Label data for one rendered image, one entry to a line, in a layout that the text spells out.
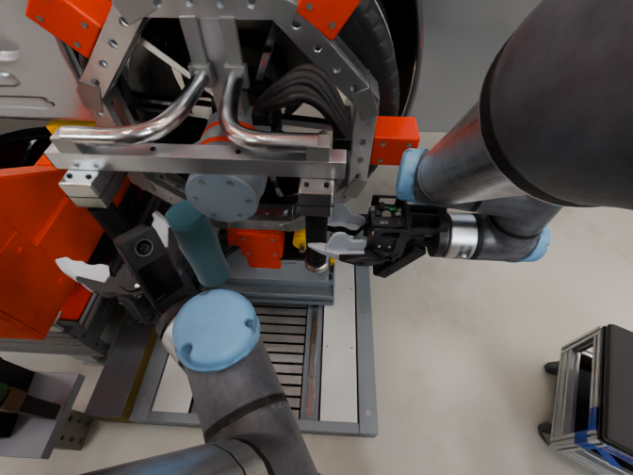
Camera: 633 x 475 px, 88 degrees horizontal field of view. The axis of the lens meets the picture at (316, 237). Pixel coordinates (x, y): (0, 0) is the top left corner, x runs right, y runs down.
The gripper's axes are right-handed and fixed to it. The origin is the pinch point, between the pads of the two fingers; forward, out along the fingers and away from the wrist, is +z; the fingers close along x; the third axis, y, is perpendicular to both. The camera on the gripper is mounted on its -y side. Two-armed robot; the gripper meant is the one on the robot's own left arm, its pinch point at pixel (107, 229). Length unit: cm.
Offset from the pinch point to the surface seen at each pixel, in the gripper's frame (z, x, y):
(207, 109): 17.2, 30.7, -2.3
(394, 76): -13, 53, -16
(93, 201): 2.3, 0.5, -4.0
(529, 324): -76, 106, 72
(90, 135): 2.5, 3.9, -13.6
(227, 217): -5.4, 17.8, 5.0
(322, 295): -11, 50, 65
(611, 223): -85, 185, 61
